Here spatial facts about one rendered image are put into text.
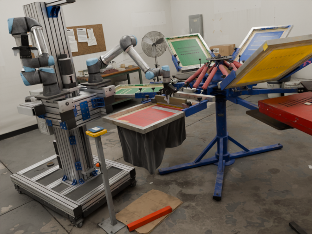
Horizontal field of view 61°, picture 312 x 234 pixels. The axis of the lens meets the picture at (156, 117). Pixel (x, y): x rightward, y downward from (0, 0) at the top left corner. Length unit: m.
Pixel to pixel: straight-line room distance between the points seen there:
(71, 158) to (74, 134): 0.27
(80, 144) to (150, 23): 5.24
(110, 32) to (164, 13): 1.88
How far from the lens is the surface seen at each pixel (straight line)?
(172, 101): 2.57
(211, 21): 7.26
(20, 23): 2.44
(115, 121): 2.32
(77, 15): 6.36
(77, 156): 2.93
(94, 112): 2.73
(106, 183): 2.48
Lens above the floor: 1.71
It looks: 18 degrees down
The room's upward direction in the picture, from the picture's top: 7 degrees counter-clockwise
